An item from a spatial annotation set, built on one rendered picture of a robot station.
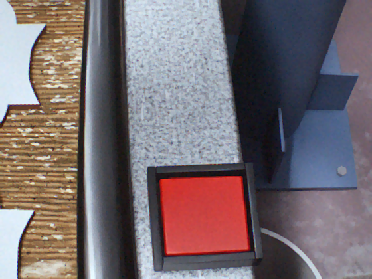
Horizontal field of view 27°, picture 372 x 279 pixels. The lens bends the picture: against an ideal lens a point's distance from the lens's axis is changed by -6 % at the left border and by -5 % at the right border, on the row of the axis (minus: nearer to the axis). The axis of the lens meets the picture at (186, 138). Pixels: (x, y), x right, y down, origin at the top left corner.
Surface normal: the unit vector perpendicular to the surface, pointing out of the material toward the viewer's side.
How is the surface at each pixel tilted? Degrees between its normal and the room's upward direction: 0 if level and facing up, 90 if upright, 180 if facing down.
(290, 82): 90
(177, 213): 0
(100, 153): 23
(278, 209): 0
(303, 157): 0
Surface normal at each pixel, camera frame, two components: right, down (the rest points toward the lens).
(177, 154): 0.07, -0.48
